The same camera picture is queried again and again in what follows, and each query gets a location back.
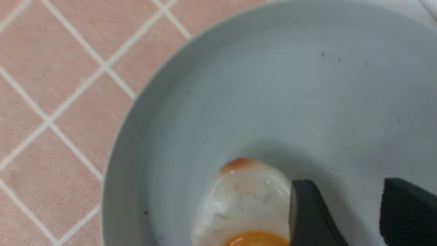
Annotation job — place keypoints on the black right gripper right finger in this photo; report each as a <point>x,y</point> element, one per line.
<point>408,214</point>

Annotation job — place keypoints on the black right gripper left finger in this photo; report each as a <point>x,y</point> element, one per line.
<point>311,223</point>

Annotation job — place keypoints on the fried egg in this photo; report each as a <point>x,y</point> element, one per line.
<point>246,204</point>

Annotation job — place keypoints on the grey blue egg plate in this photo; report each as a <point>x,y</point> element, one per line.
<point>340,92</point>

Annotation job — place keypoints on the pink checkered tablecloth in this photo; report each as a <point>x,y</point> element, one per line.
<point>70,70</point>

